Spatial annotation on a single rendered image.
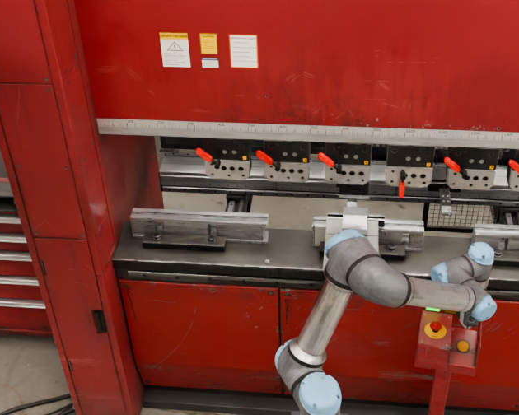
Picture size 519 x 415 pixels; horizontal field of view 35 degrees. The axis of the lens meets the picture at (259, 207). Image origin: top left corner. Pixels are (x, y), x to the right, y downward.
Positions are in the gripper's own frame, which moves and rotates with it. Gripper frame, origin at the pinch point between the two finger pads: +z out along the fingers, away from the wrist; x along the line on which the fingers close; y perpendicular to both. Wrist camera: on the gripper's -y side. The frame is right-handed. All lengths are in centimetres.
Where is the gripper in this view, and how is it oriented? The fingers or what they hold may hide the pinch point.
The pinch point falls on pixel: (467, 327)
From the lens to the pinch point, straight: 278.2
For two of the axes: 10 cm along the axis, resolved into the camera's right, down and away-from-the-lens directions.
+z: 0.6, 7.1, 7.0
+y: 2.3, -6.9, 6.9
